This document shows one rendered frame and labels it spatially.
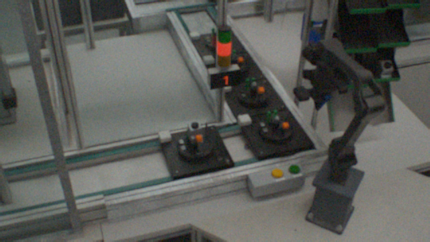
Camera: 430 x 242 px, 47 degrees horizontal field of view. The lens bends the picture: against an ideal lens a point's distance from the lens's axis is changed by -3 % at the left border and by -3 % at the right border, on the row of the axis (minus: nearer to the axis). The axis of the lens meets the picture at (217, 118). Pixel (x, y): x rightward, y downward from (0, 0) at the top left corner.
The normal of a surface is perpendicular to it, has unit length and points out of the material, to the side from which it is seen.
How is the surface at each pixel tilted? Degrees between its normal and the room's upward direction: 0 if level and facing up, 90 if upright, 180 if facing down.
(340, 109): 45
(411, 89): 90
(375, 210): 0
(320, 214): 90
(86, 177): 0
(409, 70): 90
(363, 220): 0
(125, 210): 90
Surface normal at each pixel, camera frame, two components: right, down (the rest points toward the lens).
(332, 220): -0.51, 0.53
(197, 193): 0.32, 0.60
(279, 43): 0.02, -0.78
